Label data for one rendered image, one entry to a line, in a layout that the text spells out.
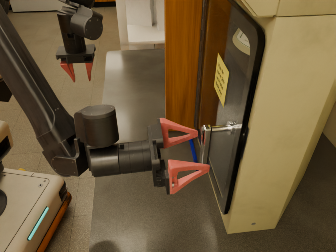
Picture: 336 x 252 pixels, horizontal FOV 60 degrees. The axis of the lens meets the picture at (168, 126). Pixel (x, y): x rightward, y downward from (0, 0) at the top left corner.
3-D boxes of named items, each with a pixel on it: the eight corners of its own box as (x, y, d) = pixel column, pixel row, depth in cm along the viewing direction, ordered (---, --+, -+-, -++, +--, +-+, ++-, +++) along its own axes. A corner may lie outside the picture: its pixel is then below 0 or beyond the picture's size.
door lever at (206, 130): (227, 165, 56) (223, 156, 58) (234, 126, 50) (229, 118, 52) (199, 167, 56) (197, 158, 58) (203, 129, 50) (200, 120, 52)
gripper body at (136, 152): (156, 124, 56) (118, 127, 55) (163, 161, 48) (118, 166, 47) (158, 149, 60) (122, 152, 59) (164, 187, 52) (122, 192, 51)
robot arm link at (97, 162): (92, 168, 57) (88, 184, 51) (86, 135, 54) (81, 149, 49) (128, 164, 57) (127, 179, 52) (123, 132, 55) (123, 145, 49)
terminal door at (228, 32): (198, 128, 85) (210, -21, 61) (226, 218, 62) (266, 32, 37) (195, 129, 85) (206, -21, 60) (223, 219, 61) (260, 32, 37)
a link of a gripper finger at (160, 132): (196, 113, 58) (149, 118, 57) (204, 136, 53) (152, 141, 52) (195, 139, 62) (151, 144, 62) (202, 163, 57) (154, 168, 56)
